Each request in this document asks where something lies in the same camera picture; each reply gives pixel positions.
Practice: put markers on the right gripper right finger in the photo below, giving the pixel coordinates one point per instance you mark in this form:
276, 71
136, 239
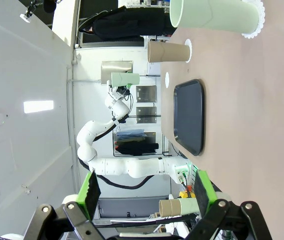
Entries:
204, 192

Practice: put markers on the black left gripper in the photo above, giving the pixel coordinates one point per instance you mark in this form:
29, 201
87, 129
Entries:
121, 91

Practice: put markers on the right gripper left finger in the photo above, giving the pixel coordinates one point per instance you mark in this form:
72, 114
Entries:
91, 192

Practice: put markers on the white scalloped paper coaster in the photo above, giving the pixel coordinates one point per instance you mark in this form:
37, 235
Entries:
167, 80
261, 15
188, 43

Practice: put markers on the brown plastic cup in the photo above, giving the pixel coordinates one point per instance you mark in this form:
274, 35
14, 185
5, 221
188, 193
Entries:
165, 208
176, 207
169, 51

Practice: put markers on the pale blue-green plastic cup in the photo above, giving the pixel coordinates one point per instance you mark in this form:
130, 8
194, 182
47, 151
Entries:
214, 15

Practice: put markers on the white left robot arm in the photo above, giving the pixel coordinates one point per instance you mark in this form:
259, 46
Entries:
111, 167

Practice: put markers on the yellow emergency stop button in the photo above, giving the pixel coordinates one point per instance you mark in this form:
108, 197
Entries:
185, 194

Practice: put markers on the pale green plastic cup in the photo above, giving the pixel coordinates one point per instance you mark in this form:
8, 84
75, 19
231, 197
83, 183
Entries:
188, 205

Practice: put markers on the grey cabinet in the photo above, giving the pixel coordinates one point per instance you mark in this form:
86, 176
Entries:
131, 207

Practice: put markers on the blue folded cloth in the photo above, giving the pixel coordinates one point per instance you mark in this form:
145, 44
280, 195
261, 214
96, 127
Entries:
131, 133

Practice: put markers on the person in dark clothes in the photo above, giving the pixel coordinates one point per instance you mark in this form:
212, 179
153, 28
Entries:
131, 25

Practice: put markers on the black plastic tray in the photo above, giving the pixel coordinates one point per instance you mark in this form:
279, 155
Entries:
189, 117

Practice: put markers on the rectangular ceiling light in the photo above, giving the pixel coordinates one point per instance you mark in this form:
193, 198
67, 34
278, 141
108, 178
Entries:
38, 106

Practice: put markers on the grey metal wall panel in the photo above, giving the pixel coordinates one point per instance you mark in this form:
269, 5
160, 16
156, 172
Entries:
145, 111
146, 93

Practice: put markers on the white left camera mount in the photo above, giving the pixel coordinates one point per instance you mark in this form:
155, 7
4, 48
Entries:
109, 86

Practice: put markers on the stainless metal wall box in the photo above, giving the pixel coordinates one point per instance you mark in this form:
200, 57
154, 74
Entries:
116, 66

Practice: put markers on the ceiling mounted camera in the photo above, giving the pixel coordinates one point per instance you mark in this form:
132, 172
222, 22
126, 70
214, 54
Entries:
26, 17

